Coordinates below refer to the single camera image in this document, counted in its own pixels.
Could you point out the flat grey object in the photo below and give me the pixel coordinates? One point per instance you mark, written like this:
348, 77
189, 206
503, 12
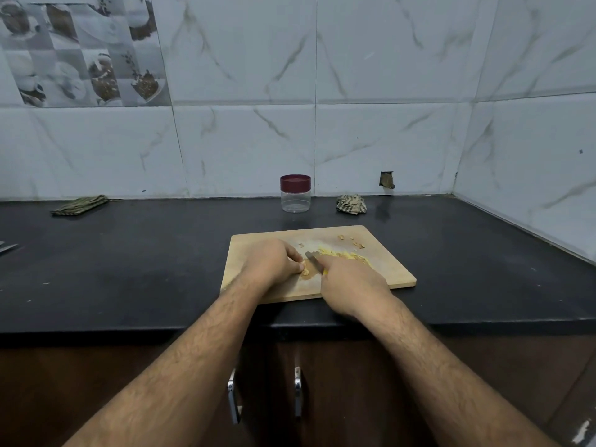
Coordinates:
7, 247

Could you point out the pile of ginger strips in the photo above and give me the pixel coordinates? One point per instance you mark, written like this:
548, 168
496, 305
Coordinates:
335, 255

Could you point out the wooden cutting board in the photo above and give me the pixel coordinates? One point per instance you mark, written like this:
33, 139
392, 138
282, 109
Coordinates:
396, 270

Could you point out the folded green cloth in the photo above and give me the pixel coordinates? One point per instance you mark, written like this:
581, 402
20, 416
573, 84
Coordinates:
80, 205

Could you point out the person's left hand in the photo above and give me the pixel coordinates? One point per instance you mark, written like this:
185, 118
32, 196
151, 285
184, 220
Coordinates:
270, 265

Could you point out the brown wooden cabinet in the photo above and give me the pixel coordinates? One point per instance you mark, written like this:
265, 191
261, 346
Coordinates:
93, 395

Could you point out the person's left forearm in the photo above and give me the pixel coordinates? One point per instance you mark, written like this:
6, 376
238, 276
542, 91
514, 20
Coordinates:
158, 381

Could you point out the decorative picture tiles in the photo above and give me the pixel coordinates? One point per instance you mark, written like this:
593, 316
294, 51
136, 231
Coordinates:
84, 51

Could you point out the small ginger peel scraps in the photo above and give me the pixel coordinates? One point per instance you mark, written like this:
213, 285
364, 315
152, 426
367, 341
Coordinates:
351, 241

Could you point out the person's right forearm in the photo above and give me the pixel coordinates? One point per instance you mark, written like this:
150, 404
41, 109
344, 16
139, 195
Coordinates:
466, 386

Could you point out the black countertop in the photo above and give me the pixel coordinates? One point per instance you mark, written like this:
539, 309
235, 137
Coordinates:
93, 270

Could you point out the clear jar maroon lid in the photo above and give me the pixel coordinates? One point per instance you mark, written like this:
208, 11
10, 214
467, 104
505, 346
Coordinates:
296, 204

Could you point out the person's right hand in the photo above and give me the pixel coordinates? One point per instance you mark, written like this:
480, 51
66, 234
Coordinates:
352, 287

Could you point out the crumpled patterned cloth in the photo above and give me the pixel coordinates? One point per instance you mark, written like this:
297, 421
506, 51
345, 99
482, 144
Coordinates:
351, 204

